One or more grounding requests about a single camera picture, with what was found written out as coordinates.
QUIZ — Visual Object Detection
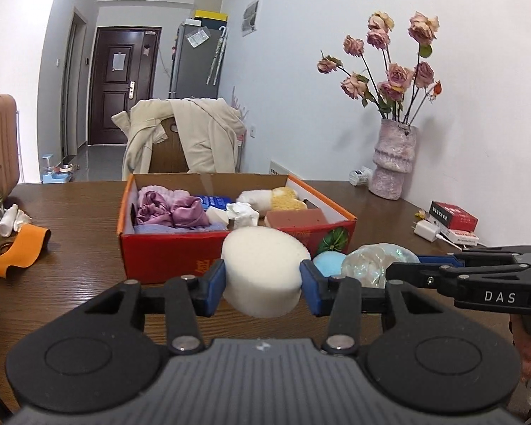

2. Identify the iridescent plastic ball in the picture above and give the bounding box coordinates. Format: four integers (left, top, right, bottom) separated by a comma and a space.
341, 243, 419, 289

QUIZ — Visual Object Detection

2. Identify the white round foam sponge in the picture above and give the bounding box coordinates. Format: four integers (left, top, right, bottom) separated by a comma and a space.
221, 226, 310, 318

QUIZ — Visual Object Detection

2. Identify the mauve satin cloth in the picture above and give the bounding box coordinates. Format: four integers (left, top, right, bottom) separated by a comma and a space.
136, 185, 211, 228

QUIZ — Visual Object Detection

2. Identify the person's right hand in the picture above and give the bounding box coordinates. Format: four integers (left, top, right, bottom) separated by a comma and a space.
510, 315, 531, 382

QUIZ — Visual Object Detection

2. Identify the light blue round sponge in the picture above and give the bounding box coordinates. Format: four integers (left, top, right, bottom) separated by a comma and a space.
313, 250, 346, 277

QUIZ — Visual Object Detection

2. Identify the red cigarette box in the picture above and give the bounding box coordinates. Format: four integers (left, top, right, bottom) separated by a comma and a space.
429, 202, 479, 232

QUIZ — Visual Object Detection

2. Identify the red orange cardboard box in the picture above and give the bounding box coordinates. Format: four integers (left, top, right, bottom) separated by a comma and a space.
115, 172, 358, 285

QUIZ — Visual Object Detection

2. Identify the light purple folded cloth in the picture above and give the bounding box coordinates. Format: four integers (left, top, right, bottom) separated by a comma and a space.
134, 223, 228, 235

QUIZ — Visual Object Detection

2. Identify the white crumpled tissue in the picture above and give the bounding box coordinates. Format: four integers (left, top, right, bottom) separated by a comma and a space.
206, 203, 260, 229

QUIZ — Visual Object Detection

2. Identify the blue tissue pack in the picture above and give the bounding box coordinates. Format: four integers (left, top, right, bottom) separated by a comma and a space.
196, 195, 232, 211

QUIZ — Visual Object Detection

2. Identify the white orange plush toy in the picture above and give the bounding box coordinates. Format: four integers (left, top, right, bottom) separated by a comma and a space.
237, 187, 307, 217

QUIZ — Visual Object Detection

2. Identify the small white medicine bottle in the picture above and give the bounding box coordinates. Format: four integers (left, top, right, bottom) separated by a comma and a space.
349, 166, 373, 186

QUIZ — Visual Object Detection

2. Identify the pink textured ceramic vase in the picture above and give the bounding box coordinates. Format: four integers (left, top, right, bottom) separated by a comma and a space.
368, 119, 417, 200

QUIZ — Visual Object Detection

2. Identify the brown wooden chair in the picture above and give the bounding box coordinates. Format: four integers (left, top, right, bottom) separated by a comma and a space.
149, 118, 189, 174

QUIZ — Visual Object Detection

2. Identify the orange elastic band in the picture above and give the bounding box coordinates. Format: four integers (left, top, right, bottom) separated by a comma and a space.
0, 223, 51, 278

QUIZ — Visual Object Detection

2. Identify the beige coat on chair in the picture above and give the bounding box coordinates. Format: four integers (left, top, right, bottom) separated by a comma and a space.
111, 98, 245, 180

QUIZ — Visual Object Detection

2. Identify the blue pet feeder stand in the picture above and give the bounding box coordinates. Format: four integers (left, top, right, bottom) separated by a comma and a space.
41, 154, 78, 184

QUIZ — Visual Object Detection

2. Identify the dried pink rose bouquet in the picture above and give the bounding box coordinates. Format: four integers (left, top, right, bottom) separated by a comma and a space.
316, 11, 442, 127

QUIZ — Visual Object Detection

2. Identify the small white tube bottle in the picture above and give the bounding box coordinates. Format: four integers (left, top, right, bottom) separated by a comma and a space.
0, 203, 32, 238

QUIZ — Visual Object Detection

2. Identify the white umbrella on fridge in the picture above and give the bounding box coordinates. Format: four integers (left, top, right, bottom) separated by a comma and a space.
206, 26, 228, 85

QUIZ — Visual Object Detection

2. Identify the dark brown entrance door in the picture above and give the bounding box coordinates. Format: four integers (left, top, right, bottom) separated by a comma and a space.
88, 27, 161, 145

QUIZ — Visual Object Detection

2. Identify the grey refrigerator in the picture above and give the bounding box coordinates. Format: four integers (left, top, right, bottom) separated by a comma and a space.
169, 18, 227, 99

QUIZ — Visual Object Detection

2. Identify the yellow box on refrigerator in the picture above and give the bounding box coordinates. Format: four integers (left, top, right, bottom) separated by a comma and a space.
194, 10, 228, 22

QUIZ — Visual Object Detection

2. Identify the white wall charger plug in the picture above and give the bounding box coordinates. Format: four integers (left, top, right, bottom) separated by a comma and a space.
413, 220, 440, 243

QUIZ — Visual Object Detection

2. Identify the white wall radiator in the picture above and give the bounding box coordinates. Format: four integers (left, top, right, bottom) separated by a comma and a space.
269, 160, 296, 177

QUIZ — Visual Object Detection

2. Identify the wall electrical panel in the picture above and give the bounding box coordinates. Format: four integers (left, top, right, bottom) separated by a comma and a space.
241, 0, 261, 36

